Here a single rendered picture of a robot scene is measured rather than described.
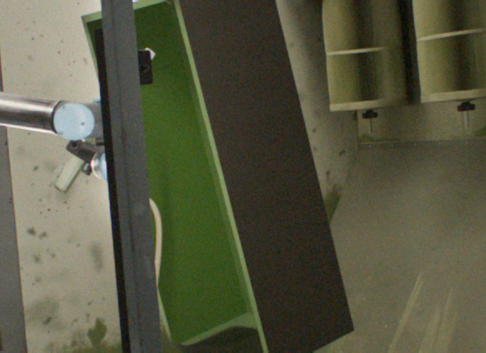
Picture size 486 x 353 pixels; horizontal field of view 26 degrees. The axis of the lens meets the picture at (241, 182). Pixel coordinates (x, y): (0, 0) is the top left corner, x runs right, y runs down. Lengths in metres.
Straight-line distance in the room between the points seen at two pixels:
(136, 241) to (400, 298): 2.32
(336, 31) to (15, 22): 1.31
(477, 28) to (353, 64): 0.64
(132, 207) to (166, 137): 1.70
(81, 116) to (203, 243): 1.31
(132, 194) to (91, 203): 2.11
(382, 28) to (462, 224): 0.87
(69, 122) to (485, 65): 1.83
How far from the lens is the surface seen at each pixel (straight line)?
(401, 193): 4.54
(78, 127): 2.63
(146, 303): 2.08
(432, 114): 4.55
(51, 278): 4.11
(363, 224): 4.62
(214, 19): 3.16
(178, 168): 3.76
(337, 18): 4.42
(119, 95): 2.05
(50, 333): 4.13
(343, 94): 4.40
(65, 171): 3.06
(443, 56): 3.96
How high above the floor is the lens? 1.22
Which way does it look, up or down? 3 degrees down
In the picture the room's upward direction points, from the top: 5 degrees counter-clockwise
